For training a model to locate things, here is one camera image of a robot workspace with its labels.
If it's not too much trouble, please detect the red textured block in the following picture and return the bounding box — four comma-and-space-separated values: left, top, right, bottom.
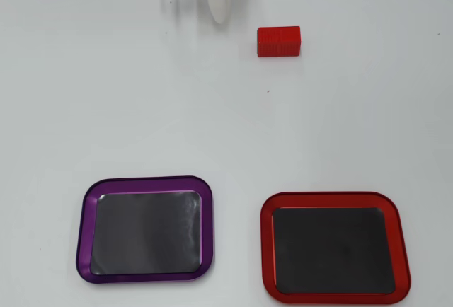
256, 25, 302, 58

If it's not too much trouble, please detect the purple metal tray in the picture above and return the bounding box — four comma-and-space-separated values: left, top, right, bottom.
75, 175, 216, 286

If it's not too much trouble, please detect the red metal tray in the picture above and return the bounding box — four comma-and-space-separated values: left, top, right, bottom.
260, 190, 413, 306

